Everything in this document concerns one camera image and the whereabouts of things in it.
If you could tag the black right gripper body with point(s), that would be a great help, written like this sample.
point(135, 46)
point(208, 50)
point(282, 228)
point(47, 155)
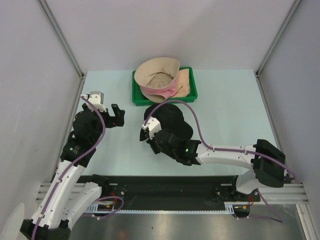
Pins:
point(156, 149)

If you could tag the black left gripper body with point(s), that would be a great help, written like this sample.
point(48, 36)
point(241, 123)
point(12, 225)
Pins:
point(110, 121)

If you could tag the pink bucket hat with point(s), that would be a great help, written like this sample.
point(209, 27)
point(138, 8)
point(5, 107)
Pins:
point(166, 93)

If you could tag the beige smile bucket hat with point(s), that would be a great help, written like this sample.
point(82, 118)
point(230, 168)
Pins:
point(158, 73)

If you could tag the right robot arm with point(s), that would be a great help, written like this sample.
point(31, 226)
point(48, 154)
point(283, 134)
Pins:
point(265, 164)

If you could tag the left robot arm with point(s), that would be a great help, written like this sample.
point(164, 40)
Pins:
point(58, 212)

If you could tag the green plastic tray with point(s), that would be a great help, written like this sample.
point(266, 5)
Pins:
point(140, 100)

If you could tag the beige brim bucket hat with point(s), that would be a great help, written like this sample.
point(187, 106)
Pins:
point(154, 98)

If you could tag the peach embroidered bucket hat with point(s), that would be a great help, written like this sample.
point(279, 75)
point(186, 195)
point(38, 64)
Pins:
point(182, 84)

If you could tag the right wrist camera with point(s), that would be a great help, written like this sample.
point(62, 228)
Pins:
point(151, 127)

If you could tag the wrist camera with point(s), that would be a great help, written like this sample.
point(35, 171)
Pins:
point(151, 127)
point(96, 98)

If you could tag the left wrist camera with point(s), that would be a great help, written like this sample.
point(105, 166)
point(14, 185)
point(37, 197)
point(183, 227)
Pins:
point(96, 98)

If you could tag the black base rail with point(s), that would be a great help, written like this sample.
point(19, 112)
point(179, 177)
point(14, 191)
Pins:
point(175, 193)

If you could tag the white cable duct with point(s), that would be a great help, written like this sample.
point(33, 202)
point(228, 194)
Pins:
point(228, 209)

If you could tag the aluminium frame post left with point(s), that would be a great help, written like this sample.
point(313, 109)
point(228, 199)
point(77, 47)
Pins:
point(49, 15)

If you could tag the aluminium frame post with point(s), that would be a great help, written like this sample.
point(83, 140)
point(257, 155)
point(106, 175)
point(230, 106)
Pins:
point(49, 15)
point(278, 36)

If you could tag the aluminium frame post right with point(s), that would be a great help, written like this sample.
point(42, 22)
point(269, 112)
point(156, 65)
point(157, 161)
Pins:
point(278, 36)

